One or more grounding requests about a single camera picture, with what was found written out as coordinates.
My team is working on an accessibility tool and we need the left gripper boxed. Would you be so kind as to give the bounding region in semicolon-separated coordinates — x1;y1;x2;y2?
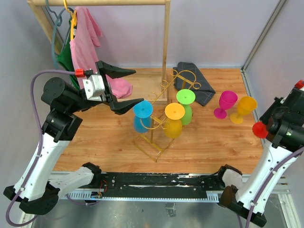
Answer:
67;61;144;114

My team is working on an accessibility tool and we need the red wine glass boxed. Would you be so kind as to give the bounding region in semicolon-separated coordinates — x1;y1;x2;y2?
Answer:
252;122;268;139

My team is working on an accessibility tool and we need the orange wine glass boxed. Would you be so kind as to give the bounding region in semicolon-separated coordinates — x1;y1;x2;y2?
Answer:
164;103;185;139
230;96;257;124

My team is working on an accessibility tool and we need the blue wine glass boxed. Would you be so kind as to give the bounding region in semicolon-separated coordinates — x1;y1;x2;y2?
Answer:
133;100;153;133

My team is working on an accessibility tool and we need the pink wine glass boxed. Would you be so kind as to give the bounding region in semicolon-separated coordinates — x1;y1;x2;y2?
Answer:
214;90;238;119

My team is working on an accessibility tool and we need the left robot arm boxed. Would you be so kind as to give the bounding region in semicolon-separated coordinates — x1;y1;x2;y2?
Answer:
4;61;141;215

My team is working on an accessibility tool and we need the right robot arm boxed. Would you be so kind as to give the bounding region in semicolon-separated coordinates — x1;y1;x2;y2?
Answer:
215;87;304;228

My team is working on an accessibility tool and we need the wooden clothes rack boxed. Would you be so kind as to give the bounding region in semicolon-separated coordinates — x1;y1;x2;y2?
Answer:
28;0;171;105

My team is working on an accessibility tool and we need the green wine glass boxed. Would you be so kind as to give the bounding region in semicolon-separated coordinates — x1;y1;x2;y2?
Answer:
176;89;196;125

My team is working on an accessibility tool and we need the green garment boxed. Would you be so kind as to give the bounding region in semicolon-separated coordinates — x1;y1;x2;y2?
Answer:
56;18;81;91

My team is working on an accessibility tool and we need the pink garment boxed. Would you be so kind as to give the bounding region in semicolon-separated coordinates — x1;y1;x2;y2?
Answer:
69;6;133;99

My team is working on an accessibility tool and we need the grey folded cloth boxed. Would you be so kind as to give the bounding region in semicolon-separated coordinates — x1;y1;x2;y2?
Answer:
173;62;216;106

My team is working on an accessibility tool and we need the yellow hanger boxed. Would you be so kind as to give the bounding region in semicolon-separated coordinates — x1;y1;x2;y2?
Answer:
63;0;77;41

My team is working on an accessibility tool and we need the blue-grey hanger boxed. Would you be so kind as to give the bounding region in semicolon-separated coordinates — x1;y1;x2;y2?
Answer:
45;0;71;69

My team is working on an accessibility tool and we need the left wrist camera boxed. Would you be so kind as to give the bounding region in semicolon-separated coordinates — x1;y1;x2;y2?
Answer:
83;70;105;102

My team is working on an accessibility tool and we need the gold wire glass rack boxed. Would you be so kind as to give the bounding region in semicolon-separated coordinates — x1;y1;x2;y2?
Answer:
134;70;201;162

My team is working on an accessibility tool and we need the aluminium frame rail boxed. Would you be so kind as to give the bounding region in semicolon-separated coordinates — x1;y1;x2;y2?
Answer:
16;170;295;228

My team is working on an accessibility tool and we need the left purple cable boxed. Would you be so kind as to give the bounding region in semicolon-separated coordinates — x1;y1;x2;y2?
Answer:
5;68;85;226

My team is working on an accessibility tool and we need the purple cable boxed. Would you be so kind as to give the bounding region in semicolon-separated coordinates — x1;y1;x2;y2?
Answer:
5;68;85;226
237;147;304;228

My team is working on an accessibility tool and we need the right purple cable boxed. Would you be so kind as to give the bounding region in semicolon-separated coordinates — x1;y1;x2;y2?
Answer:
237;147;304;228

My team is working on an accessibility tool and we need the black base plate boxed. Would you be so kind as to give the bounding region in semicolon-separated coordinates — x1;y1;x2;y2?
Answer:
74;172;228;198

